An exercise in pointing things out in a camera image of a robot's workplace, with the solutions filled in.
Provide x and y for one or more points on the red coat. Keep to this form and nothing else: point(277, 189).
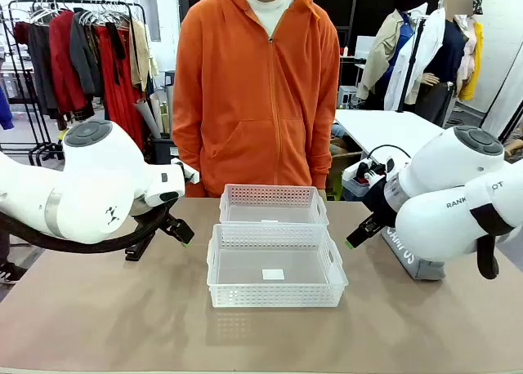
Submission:
point(63, 63)

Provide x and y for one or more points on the white storage bin with red contents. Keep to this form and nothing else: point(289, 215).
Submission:
point(353, 186)

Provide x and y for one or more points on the red dress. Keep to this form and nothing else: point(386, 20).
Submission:
point(118, 96)

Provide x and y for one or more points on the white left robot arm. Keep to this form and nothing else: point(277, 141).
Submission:
point(81, 178)

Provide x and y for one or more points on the person's right forearm orange sleeve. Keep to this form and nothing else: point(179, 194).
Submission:
point(186, 153)

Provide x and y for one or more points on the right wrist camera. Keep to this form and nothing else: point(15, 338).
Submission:
point(374, 174)

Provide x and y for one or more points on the person in orange hoodie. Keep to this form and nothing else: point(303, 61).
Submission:
point(253, 104)

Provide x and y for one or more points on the white leaning panel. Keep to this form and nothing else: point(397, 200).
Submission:
point(504, 100)

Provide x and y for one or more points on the yellow hanging garment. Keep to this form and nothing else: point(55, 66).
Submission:
point(476, 63)

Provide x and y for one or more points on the person's left forearm orange sleeve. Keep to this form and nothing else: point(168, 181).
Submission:
point(324, 153)

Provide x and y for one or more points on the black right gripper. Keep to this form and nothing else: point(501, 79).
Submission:
point(380, 202)

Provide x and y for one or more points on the large white perforated plastic basket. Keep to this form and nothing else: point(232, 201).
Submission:
point(278, 296)

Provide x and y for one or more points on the rolled paper tubes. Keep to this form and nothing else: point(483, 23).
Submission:
point(151, 112)

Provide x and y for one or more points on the beige hanging garment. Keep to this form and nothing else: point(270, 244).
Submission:
point(141, 51)

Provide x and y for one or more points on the mannequin with beige coat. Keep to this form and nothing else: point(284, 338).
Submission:
point(388, 43)

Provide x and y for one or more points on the grey plastic crate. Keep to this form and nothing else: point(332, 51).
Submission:
point(163, 149)

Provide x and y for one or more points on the small white perforated plastic basket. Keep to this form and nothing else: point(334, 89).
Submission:
point(269, 194)

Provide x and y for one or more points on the black lamp stand pole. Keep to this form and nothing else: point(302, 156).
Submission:
point(410, 63)

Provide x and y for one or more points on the black and white sneaker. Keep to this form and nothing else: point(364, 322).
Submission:
point(10, 272)

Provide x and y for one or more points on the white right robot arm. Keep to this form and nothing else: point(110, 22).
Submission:
point(441, 174)

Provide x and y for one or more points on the grey CAMPUS zipper pouch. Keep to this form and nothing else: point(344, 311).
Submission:
point(408, 259)

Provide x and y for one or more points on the white background table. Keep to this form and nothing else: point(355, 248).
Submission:
point(388, 125)

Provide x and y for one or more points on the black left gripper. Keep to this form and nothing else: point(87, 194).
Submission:
point(152, 214)

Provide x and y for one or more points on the dark grey jacket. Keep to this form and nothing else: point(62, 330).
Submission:
point(83, 55)

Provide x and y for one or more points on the black stapler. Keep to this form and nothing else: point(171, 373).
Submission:
point(132, 255)

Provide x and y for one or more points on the black metal clothes rack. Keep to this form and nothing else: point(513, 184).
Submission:
point(81, 1)

